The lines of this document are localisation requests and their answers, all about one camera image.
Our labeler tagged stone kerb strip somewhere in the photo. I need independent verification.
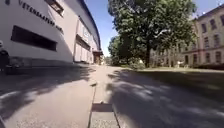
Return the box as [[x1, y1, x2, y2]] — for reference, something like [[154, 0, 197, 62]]
[[87, 65, 122, 128]]

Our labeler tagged large green tree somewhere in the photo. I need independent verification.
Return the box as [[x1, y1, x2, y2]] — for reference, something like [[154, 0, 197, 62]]
[[107, 0, 198, 69]]

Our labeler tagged shaded asphalt road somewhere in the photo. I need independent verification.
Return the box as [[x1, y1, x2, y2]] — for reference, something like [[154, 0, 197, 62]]
[[105, 65, 224, 128]]

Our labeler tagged grey pavement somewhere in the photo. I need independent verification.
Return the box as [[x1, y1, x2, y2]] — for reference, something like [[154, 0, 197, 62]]
[[0, 64, 101, 128]]

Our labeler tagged grass lawn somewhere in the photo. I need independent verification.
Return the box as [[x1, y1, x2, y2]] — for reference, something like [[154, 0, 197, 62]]
[[133, 66, 224, 88]]

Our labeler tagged large white building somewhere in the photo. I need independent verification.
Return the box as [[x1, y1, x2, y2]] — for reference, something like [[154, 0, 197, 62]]
[[0, 0, 104, 70]]

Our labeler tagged beige multistorey building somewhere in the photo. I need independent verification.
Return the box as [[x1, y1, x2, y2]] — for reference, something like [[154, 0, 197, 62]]
[[149, 3, 224, 69]]

